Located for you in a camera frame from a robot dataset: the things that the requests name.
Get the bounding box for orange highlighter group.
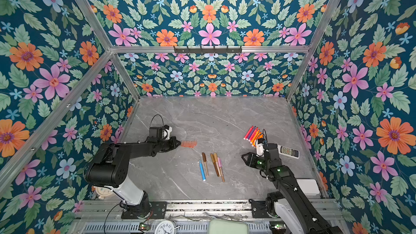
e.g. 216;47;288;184
254;132;263;148

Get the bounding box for purple highlighter pen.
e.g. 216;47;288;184
247;126;256;140

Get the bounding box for pink red highlighter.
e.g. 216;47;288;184
243;126;254;140

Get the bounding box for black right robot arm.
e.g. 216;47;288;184
241;143;342;234

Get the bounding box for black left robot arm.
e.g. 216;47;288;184
83;136;181;219

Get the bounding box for blue highlighter pen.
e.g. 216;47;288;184
198;160;206;182

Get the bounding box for white remote control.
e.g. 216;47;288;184
278;145;300;159

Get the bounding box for white square box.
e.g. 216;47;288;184
296;179;321;197

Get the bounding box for pale green box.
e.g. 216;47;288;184
207;219;249;234

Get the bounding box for white alarm clock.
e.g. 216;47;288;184
154;220;177;234

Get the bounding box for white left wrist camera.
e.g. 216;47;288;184
149;125;172;140

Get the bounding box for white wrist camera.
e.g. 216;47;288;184
255;138;264;156
149;125;172;140

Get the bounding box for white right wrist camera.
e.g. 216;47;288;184
255;138;264;156

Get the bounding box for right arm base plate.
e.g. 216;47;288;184
251;191;296;219

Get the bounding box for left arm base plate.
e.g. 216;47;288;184
121;201;167;219

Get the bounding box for black hook rail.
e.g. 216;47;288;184
173;46;243;54

